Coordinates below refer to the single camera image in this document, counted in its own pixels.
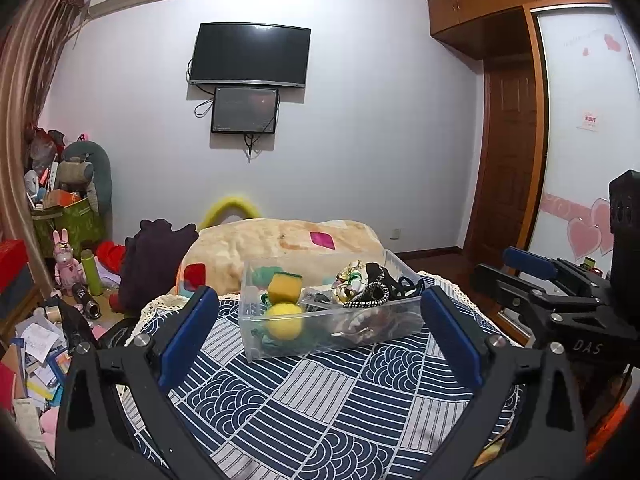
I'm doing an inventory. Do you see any clutter heap in bin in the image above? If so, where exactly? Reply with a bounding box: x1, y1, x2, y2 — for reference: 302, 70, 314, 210
25, 127, 83, 208

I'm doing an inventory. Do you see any red box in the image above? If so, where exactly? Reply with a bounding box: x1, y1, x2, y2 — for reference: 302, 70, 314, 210
0, 239, 31, 293

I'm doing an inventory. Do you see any red cloth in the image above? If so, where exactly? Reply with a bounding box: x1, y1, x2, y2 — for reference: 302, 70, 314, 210
95, 241, 126, 273

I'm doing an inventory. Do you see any blue white patterned tablecloth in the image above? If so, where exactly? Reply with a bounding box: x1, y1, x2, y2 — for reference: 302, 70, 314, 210
120, 272, 526, 480

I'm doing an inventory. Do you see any brown wooden door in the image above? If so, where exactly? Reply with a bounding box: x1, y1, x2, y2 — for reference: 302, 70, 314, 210
462, 57, 540, 261

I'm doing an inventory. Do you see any green bottle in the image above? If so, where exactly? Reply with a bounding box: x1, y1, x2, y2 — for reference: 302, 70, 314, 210
80, 249, 103, 296

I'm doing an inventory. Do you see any floral fabric scrunchie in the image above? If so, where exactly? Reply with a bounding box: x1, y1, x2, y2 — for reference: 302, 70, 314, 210
334, 260, 369, 304

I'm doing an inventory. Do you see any green storage bin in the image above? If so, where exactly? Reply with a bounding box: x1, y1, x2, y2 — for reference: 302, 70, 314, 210
31, 197, 106, 256

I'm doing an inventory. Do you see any black wall television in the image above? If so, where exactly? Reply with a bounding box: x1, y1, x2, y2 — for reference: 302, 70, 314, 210
188, 22, 312, 88

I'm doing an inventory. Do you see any wooden wardrobe cabinet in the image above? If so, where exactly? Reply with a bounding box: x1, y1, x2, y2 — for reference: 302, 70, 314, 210
427, 0, 617, 61

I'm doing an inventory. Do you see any striped brown curtain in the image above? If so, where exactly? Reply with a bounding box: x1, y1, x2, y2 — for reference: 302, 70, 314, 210
0, 0, 93, 241

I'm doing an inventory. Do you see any grey green plush toy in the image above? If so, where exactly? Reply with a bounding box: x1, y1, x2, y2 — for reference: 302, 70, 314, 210
55, 140, 112, 211

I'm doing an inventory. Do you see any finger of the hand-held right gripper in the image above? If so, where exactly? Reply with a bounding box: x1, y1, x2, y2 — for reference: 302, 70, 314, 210
502, 246, 608, 292
472, 262, 617, 332

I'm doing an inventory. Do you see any white cloth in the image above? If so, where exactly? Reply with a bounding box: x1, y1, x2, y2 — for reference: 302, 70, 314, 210
330, 316, 401, 347

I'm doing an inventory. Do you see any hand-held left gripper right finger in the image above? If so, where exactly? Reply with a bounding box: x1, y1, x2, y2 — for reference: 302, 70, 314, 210
421, 286, 588, 480

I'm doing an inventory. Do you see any dark purple cloth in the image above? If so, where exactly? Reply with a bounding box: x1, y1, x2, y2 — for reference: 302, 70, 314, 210
118, 219, 200, 311

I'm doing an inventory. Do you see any clear plastic storage box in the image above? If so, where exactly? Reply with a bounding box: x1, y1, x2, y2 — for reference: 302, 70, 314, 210
238, 249, 426, 363

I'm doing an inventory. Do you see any black flashlight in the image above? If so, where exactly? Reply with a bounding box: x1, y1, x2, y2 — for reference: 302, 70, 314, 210
71, 282, 102, 320

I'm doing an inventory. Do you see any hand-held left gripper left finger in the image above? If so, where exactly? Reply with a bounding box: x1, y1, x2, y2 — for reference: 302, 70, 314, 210
54, 285, 236, 480

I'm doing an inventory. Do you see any yellow fuzzy ball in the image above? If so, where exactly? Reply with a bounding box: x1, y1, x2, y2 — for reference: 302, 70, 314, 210
263, 302, 304, 342

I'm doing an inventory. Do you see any beige fleece blanket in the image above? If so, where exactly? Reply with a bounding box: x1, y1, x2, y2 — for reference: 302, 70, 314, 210
175, 218, 388, 296

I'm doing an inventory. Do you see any plastic bag with dark item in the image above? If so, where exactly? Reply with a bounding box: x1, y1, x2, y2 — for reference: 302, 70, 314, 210
300, 287, 346, 337

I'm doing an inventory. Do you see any yellow green sponge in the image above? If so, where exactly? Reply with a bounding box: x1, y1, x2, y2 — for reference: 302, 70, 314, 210
267, 272, 304, 303

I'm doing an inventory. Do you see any small black wall monitor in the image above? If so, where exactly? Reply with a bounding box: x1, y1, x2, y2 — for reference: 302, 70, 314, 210
210, 86, 280, 135

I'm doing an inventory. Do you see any pile of scattered papers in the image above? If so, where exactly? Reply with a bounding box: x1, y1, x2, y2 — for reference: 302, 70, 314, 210
0, 295, 101, 461

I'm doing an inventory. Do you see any green knitted cloth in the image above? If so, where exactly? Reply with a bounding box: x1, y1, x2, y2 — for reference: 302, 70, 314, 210
250, 266, 282, 352

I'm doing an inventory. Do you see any pink rabbit figure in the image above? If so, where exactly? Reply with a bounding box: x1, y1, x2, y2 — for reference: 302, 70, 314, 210
52, 230, 83, 296

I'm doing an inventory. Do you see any yellow fuzzy hoop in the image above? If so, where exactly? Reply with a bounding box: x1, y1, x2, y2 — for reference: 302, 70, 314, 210
199, 195, 258, 228

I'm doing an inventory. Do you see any white heart sticker sliding door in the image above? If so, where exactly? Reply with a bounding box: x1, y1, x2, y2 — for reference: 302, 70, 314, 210
522, 5, 640, 281

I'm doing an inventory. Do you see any pink soft toy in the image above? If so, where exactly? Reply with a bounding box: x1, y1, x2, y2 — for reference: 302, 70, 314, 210
40, 407, 63, 436

